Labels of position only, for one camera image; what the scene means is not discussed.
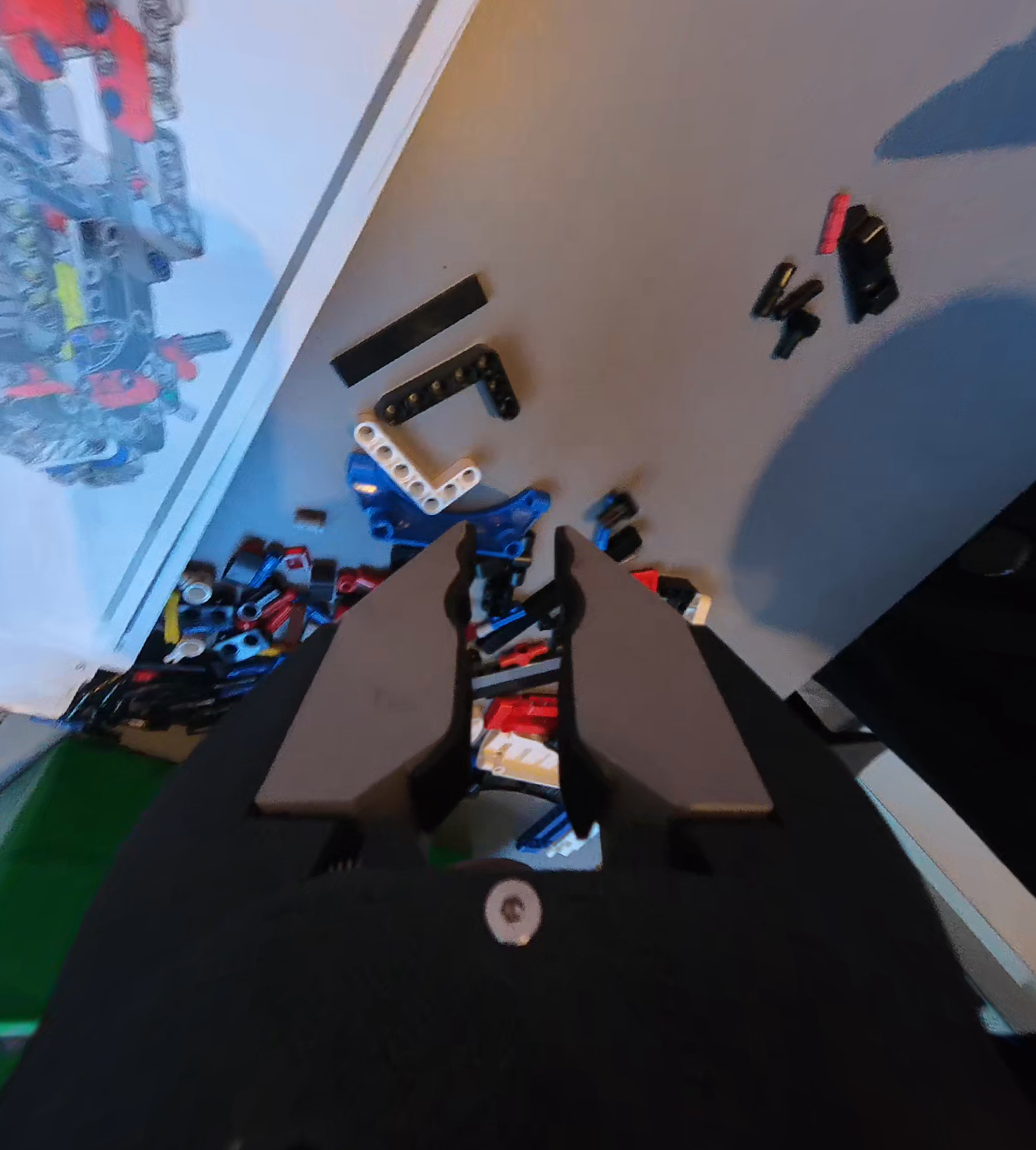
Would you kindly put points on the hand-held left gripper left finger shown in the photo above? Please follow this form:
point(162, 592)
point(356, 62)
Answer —
point(374, 701)

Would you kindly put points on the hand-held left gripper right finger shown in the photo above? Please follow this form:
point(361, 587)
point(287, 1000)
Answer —
point(652, 701)

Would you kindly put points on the pile of small toy bricks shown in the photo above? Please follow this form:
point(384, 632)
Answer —
point(248, 611)

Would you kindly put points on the white angled toy beam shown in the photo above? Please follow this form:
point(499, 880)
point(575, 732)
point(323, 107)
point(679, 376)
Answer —
point(392, 454)

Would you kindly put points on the black angled toy beam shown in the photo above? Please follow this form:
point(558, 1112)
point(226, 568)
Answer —
point(446, 386)

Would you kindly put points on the large green plastic bin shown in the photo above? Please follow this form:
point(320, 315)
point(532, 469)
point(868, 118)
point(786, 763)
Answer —
point(41, 853)

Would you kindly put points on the black flat toy tile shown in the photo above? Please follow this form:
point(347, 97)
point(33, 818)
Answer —
point(410, 331)

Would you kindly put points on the black toy brick assembly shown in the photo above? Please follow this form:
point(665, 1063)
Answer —
point(866, 265)

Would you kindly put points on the red toy pin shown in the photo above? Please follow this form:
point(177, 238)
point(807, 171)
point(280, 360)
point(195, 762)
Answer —
point(834, 223)

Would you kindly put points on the open building instruction booklet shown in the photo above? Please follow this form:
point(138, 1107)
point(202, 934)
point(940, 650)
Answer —
point(239, 135)

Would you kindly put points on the blue curved toy frame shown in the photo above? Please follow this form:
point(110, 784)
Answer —
point(369, 490)

